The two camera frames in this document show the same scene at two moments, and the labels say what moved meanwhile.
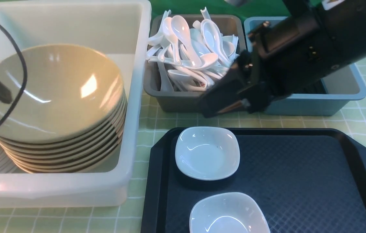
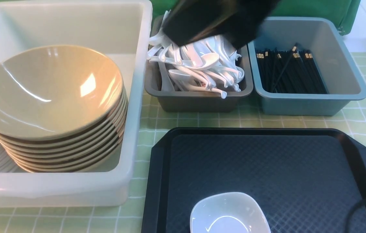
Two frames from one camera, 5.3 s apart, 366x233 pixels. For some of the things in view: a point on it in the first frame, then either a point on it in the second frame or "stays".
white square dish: x=231 y=212 stays
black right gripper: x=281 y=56 → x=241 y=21
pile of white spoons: x=198 y=52 stays
